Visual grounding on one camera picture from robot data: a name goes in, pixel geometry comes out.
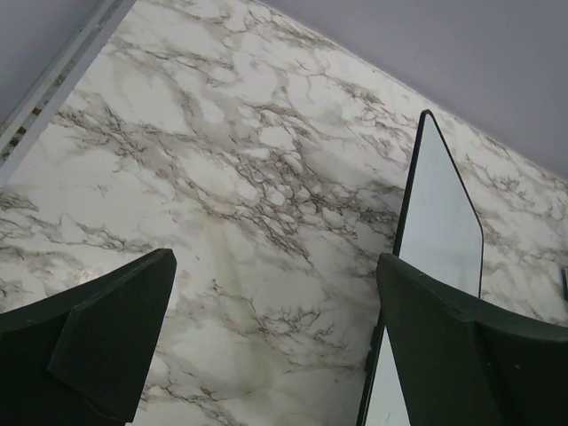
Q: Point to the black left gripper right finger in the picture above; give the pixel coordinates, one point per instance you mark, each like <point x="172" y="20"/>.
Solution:
<point x="464" y="361"/>

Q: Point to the black framed whiteboard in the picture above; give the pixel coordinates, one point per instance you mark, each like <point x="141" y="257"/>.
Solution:
<point x="439" y="233"/>

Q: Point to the aluminium rail left edge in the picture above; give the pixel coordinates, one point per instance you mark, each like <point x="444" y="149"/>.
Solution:
<point x="46" y="47"/>

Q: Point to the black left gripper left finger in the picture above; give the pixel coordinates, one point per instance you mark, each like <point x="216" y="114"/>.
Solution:
<point x="84" y="354"/>

